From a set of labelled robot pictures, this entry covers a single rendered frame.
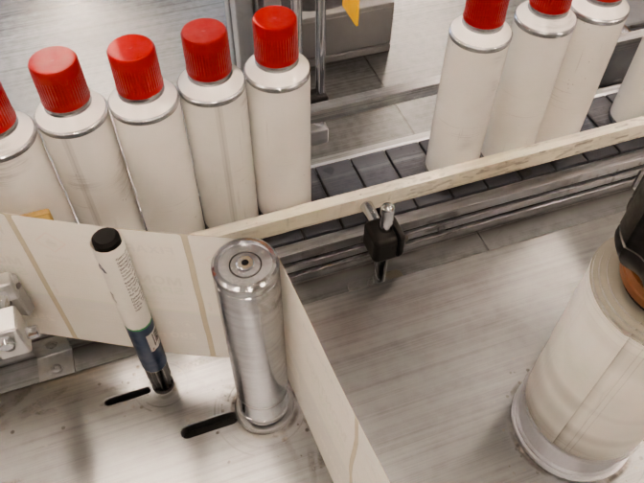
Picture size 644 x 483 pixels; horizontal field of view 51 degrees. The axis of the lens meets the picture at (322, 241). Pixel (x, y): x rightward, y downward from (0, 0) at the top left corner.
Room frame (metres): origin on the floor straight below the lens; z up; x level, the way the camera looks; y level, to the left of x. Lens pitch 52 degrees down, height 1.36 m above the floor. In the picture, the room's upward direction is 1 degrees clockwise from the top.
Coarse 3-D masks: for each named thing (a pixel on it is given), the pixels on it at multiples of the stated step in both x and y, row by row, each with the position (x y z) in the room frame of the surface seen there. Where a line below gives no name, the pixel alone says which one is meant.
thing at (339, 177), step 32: (608, 96) 0.59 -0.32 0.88; (352, 160) 0.49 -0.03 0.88; (384, 160) 0.49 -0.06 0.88; (416, 160) 0.49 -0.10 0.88; (576, 160) 0.49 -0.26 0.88; (320, 192) 0.44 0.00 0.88; (448, 192) 0.45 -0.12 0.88; (480, 192) 0.45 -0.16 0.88; (320, 224) 0.40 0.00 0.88; (352, 224) 0.40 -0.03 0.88
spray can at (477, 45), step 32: (480, 0) 0.47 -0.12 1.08; (448, 32) 0.48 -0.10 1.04; (480, 32) 0.46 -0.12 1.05; (512, 32) 0.48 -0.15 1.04; (448, 64) 0.47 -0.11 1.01; (480, 64) 0.45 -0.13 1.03; (448, 96) 0.46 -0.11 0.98; (480, 96) 0.45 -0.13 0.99; (448, 128) 0.46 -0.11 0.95; (480, 128) 0.46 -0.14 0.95; (448, 160) 0.46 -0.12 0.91
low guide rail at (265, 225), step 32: (608, 128) 0.50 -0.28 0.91; (640, 128) 0.51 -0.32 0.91; (480, 160) 0.45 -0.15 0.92; (512, 160) 0.46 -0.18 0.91; (544, 160) 0.47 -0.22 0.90; (352, 192) 0.41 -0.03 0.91; (384, 192) 0.41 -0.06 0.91; (416, 192) 0.42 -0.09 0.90; (224, 224) 0.37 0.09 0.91; (256, 224) 0.37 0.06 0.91; (288, 224) 0.38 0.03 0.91
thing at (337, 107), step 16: (640, 32) 0.60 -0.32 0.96; (624, 48) 0.58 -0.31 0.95; (416, 80) 0.51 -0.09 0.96; (432, 80) 0.51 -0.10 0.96; (352, 96) 0.49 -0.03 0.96; (368, 96) 0.49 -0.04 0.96; (384, 96) 0.49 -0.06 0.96; (400, 96) 0.50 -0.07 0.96; (416, 96) 0.50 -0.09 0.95; (320, 112) 0.47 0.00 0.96; (336, 112) 0.47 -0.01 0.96; (352, 112) 0.48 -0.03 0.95
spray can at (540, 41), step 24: (528, 0) 0.51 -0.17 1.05; (552, 0) 0.49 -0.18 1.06; (528, 24) 0.49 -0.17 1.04; (552, 24) 0.48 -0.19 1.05; (576, 24) 0.49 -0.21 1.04; (528, 48) 0.48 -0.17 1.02; (552, 48) 0.48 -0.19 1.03; (504, 72) 0.49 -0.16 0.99; (528, 72) 0.48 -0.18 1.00; (552, 72) 0.48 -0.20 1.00; (504, 96) 0.49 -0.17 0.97; (528, 96) 0.48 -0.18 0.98; (504, 120) 0.48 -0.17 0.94; (528, 120) 0.48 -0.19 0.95; (504, 144) 0.48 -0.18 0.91; (528, 144) 0.48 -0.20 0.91
